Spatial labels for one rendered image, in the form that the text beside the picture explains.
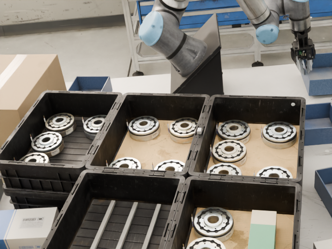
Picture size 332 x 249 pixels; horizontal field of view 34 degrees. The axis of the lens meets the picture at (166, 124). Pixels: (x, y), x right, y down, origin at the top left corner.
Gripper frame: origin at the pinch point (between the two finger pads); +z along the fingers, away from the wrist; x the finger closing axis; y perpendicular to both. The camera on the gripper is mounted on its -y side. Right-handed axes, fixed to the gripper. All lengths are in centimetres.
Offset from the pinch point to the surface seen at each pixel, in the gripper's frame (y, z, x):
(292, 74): -9.5, 6.8, -4.5
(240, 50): -138, 61, -30
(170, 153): 55, -12, -48
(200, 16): -140, 32, -51
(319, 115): 22.9, 5.8, 1.5
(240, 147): 57, -12, -26
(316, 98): 8.8, 7.6, 2.6
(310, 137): 37.8, 3.3, -3.5
